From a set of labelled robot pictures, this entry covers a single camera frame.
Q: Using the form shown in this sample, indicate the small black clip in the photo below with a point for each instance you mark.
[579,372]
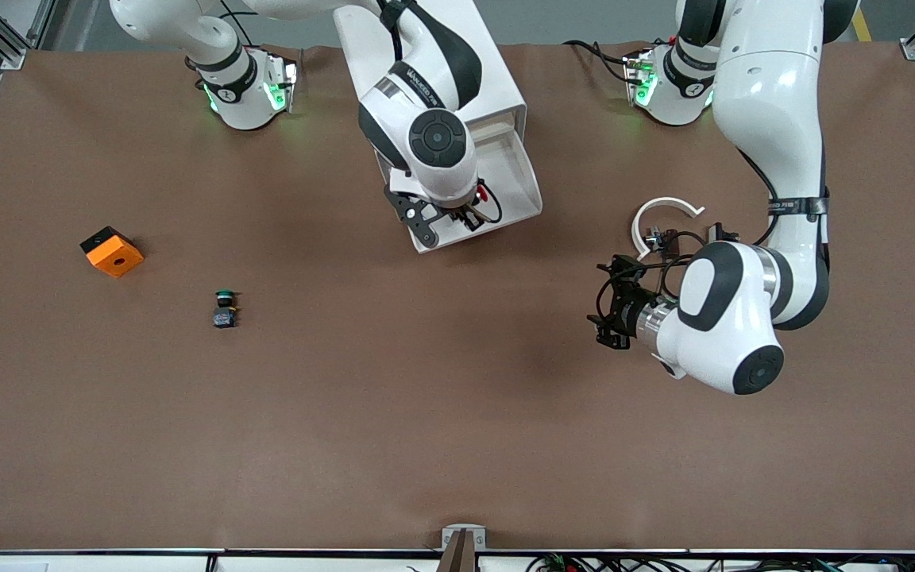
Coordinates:
[718,232]

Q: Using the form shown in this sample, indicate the dark brown small part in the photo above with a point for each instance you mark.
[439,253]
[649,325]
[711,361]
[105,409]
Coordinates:
[670,238]

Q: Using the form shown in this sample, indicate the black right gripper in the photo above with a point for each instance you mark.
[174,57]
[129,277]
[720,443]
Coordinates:
[466,214]

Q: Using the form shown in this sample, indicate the green push button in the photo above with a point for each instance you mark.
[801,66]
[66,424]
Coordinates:
[225,316]

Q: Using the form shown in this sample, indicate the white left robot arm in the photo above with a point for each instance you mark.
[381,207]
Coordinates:
[767,95]

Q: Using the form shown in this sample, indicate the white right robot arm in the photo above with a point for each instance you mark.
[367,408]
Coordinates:
[434,143]

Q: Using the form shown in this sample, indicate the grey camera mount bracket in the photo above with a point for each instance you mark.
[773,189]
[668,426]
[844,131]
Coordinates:
[463,539]

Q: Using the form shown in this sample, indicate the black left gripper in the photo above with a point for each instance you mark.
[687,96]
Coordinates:
[628,307]

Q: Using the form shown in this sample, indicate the orange box with hole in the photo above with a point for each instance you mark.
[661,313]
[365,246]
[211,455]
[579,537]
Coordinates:
[112,254]

